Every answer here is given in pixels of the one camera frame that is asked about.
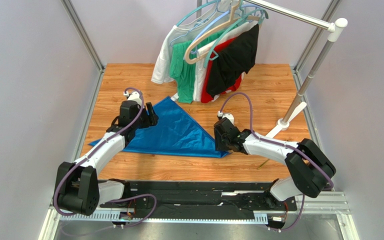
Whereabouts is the gold spoon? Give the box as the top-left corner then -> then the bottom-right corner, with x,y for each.
256,159 -> 269,170

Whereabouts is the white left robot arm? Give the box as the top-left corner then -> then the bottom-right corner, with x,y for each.
52,87 -> 159,216

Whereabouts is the white t-shirt left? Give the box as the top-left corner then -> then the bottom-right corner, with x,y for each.
151,24 -> 200,84

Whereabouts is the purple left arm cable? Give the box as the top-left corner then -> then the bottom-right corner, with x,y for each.
52,87 -> 159,231

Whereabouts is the white t-shirt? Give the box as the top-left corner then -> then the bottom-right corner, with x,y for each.
151,24 -> 200,84
170,20 -> 259,103

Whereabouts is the white t-shirt middle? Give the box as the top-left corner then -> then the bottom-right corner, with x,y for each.
170,20 -> 259,103

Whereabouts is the white clothes rack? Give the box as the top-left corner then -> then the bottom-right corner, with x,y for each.
196,0 -> 349,141

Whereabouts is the green t-shirt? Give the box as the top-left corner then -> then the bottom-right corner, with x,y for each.
168,31 -> 226,104

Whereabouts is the red t-shirt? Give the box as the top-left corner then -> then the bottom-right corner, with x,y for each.
200,36 -> 246,104

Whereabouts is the teal plastic hanger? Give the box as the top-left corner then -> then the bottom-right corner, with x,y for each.
189,20 -> 254,68

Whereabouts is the teal hanger left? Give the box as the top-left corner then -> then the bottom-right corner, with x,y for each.
176,0 -> 220,27

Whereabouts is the blue plastic hanger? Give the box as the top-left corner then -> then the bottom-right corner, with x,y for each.
170,9 -> 233,56

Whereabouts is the black t-shirt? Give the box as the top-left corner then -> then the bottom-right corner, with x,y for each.
216,24 -> 260,80

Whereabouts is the blue cloth napkin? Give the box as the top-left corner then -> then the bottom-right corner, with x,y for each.
88,96 -> 231,159

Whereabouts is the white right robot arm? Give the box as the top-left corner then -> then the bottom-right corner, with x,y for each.
213,112 -> 337,202

